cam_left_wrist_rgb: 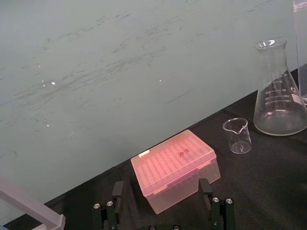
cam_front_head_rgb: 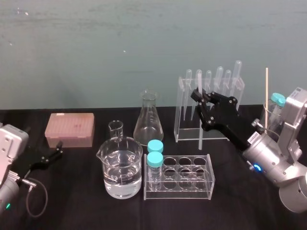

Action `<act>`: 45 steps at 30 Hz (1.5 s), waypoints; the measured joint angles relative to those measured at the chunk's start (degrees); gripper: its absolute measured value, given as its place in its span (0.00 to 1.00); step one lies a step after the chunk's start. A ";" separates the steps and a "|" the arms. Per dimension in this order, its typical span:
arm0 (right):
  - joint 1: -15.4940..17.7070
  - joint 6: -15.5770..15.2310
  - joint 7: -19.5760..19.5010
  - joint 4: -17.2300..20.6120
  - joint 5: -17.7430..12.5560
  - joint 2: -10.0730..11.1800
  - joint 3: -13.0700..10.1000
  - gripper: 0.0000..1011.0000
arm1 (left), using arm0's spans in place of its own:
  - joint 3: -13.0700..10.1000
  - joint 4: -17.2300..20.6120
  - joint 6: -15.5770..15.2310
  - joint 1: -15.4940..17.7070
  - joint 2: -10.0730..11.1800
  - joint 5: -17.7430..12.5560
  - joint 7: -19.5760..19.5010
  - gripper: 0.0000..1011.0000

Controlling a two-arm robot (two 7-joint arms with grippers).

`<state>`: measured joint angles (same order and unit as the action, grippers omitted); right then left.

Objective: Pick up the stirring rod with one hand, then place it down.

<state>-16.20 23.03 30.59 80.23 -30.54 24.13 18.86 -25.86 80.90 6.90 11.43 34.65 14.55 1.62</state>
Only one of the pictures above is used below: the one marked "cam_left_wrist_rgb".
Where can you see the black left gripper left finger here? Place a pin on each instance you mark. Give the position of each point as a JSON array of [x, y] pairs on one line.
[[118, 194]]

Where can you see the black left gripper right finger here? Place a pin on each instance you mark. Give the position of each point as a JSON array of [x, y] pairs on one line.
[[205, 191]]

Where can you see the pink translucent pipette tip box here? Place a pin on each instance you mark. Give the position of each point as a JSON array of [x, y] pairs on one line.
[[172, 167]]

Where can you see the black table cloth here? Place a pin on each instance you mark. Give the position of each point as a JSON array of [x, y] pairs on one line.
[[263, 182]]

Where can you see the small clear glass beaker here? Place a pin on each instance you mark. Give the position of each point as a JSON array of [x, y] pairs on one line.
[[238, 141]]

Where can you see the clear glass conical flask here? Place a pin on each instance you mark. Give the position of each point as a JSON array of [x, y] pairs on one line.
[[278, 112]]

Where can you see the tall clear glass cylinder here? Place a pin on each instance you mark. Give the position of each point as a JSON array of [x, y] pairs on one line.
[[302, 60]]

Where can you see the pale scuffed wall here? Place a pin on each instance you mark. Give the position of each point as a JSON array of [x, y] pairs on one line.
[[120, 72]]

